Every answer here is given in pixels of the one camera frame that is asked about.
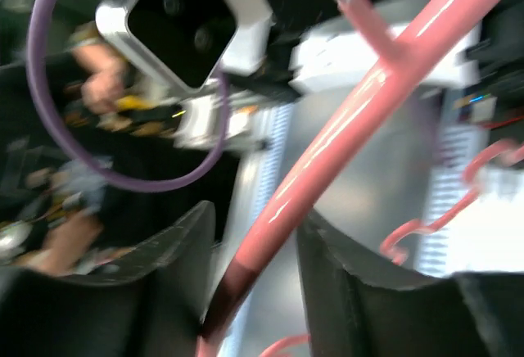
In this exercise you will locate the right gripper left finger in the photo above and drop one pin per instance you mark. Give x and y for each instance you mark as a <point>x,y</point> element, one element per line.
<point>147,303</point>

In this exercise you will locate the person's hand in background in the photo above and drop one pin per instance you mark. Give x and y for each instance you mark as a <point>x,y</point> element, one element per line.
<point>105,85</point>

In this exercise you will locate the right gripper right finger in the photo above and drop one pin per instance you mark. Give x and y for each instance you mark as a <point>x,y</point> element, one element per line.
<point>358,303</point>

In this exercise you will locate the pink hanger with green trousers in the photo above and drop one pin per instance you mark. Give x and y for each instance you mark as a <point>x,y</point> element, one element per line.
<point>403,62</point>

